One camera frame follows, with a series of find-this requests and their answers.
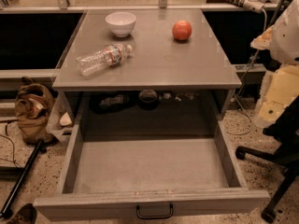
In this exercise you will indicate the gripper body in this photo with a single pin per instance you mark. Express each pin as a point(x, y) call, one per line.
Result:
point(286, 43)

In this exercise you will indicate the grey top drawer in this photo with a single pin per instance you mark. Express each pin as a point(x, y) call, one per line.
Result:
point(101, 180)

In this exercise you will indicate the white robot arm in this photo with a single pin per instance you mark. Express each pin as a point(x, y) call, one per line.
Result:
point(282, 38)

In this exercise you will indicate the grey drawer cabinet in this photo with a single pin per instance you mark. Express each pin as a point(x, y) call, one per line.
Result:
point(165, 90)

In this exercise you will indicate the black office chair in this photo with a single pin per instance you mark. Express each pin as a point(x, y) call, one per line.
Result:
point(285, 130)

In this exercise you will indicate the red apple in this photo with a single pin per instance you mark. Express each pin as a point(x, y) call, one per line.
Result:
point(182, 30)

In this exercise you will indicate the white ceramic bowl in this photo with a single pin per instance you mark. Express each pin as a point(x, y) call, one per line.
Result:
point(121, 24)

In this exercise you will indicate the clear plastic water bottle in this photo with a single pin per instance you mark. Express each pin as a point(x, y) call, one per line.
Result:
point(104, 58)

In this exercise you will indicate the brown canvas bag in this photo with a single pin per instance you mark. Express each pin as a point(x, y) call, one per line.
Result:
point(33, 106)

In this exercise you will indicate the brown shoe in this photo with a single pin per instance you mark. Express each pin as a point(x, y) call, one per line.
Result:
point(26, 215)

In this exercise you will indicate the black metal pole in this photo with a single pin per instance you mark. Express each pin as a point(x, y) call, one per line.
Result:
point(6, 211)

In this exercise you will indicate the black top drawer handle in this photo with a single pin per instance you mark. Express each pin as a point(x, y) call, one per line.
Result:
point(153, 213)

